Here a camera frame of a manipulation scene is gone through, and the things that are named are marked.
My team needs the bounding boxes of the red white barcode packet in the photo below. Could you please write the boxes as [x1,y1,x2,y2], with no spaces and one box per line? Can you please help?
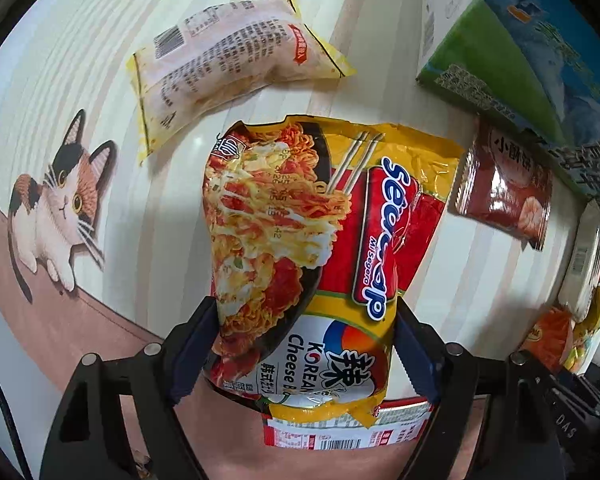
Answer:
[262,396,433,450]

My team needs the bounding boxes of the yellow snack packet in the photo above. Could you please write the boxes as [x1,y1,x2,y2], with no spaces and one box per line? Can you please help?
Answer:
[572,285,600,376]

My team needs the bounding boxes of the orange snack packet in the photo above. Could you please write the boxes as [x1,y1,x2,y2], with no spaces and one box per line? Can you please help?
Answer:
[521,306,575,372]

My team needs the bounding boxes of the striped cat print tablecloth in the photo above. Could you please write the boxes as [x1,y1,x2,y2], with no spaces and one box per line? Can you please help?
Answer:
[0,0,600,480]

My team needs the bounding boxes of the brown snack packet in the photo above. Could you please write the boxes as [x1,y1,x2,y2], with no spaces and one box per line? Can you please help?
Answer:
[454,116,554,252]

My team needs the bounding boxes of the pale yellow-edged snack packet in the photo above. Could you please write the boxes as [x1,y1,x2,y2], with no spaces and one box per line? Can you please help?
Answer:
[126,0,357,168]

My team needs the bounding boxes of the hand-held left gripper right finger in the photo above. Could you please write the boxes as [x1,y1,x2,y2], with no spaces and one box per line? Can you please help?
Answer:
[391,299,568,480]

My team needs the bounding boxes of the yellow instant noodle packet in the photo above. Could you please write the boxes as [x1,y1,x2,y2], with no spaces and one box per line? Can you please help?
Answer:
[202,116,466,428]

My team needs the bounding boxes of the blue green cardboard box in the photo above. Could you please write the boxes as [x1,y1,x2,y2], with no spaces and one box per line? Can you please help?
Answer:
[415,0,600,206]

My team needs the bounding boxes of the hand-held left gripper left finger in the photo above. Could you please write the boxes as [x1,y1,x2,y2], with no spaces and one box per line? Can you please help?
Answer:
[39,296,221,480]

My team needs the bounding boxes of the white snack packet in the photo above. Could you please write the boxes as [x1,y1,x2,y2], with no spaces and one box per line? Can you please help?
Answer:
[559,199,600,322]

